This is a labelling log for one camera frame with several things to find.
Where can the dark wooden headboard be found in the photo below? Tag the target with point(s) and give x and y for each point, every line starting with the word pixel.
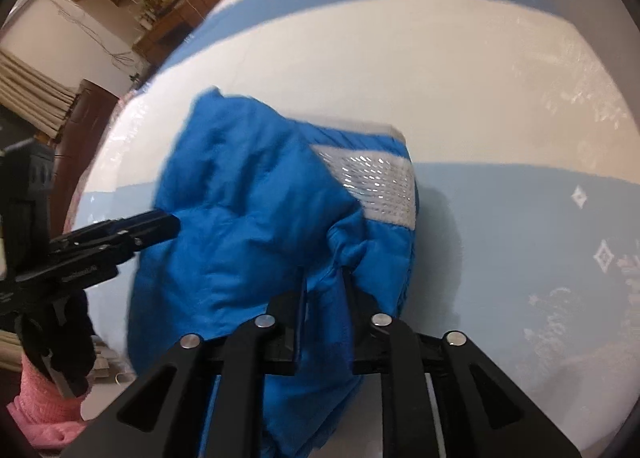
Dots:
pixel 85 138

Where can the blue puffer jacket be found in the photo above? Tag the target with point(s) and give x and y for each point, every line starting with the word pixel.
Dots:
pixel 240 238

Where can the person's left hand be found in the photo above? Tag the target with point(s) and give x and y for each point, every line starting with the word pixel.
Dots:
pixel 65 338

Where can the beige pleated curtain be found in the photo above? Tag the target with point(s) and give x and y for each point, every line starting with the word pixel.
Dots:
pixel 35 93

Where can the blue and white blanket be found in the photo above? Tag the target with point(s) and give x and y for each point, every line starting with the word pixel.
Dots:
pixel 450 88

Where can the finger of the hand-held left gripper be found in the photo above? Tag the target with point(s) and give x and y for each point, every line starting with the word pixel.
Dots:
pixel 150 225
pixel 107 253

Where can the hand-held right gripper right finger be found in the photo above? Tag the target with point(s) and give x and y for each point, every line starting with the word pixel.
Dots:
pixel 352 318

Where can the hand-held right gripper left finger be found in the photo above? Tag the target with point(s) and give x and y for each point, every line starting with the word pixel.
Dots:
pixel 295 323

